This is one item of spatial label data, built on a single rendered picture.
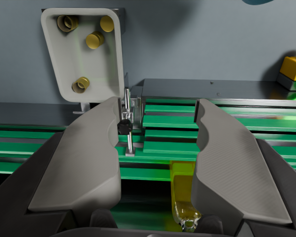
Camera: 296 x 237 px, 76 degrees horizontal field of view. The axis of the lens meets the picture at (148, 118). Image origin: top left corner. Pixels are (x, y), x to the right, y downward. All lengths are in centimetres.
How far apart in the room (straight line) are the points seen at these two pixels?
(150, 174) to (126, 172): 6
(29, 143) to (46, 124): 7
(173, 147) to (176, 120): 7
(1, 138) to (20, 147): 8
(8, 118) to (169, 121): 47
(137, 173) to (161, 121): 18
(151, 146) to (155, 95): 13
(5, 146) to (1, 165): 9
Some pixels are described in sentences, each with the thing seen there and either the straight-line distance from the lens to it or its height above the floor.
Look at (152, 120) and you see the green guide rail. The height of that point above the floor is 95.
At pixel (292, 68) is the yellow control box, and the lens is 61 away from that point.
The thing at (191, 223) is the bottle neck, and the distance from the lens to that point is 40.
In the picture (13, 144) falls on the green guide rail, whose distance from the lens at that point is 59.
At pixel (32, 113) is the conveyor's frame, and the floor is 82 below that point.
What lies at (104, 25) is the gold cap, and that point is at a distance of 50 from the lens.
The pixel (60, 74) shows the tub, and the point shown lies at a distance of 55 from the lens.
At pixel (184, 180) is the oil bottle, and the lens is 43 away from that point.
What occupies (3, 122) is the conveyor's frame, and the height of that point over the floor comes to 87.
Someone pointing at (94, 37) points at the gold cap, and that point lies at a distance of 51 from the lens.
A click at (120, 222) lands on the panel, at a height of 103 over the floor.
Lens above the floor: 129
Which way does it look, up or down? 57 degrees down
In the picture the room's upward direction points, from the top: 174 degrees counter-clockwise
